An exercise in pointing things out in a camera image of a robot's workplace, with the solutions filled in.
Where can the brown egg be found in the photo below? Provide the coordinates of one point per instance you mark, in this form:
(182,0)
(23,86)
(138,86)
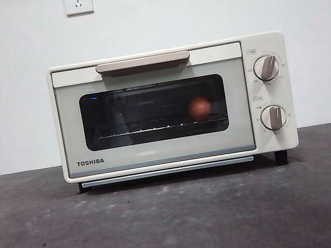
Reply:
(200,107)

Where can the silver crumb tray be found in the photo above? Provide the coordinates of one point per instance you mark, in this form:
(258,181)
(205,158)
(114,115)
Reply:
(160,173)

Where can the black oven foot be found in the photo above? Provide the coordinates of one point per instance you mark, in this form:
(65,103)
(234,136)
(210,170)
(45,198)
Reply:
(282,157)
(81,187)

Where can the cream round oven knob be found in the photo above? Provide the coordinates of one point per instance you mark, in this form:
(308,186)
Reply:
(267,67)
(274,117)

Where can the cream Toshiba toaster oven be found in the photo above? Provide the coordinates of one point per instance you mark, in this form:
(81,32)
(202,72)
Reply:
(261,42)

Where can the white wall socket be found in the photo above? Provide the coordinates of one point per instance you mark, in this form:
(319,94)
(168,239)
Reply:
(78,2)

